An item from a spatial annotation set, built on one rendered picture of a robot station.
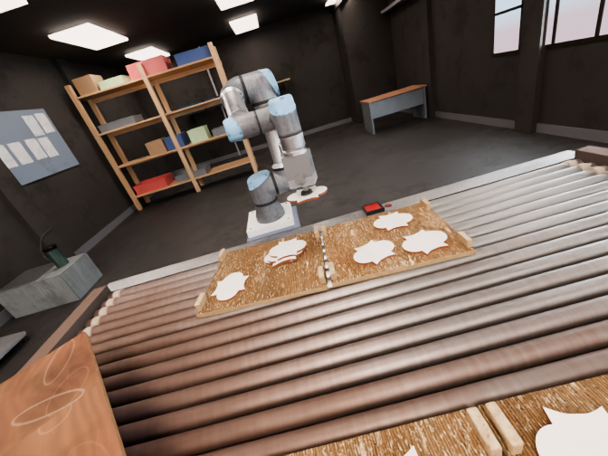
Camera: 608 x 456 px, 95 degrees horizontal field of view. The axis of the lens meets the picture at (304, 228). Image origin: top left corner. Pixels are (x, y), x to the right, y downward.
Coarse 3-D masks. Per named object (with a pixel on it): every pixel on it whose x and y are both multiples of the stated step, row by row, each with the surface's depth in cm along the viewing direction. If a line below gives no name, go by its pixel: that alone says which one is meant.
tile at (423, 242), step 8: (424, 232) 89; (432, 232) 88; (440, 232) 87; (408, 240) 87; (416, 240) 86; (424, 240) 85; (432, 240) 84; (440, 240) 83; (408, 248) 84; (416, 248) 83; (424, 248) 82; (432, 248) 81; (440, 248) 81
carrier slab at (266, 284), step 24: (288, 240) 110; (312, 240) 105; (240, 264) 104; (264, 264) 99; (288, 264) 95; (312, 264) 91; (264, 288) 87; (288, 288) 84; (312, 288) 81; (216, 312) 84
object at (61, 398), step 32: (64, 352) 69; (32, 384) 62; (64, 384) 59; (96, 384) 57; (0, 416) 56; (32, 416) 54; (64, 416) 52; (96, 416) 50; (0, 448) 50; (32, 448) 48; (64, 448) 46; (96, 448) 45
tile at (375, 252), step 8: (360, 248) 91; (368, 248) 89; (376, 248) 88; (384, 248) 87; (392, 248) 86; (360, 256) 87; (368, 256) 86; (376, 256) 85; (384, 256) 84; (392, 256) 84; (360, 264) 84; (376, 264) 82
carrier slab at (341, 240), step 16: (400, 208) 108; (416, 208) 105; (336, 224) 111; (352, 224) 107; (368, 224) 104; (416, 224) 95; (432, 224) 93; (448, 224) 90; (336, 240) 101; (352, 240) 98; (368, 240) 95; (384, 240) 93; (400, 240) 90; (448, 240) 84; (336, 256) 92; (352, 256) 89; (400, 256) 83; (416, 256) 81; (432, 256) 79; (448, 256) 78; (336, 272) 84; (352, 272) 82; (368, 272) 80; (384, 272) 79
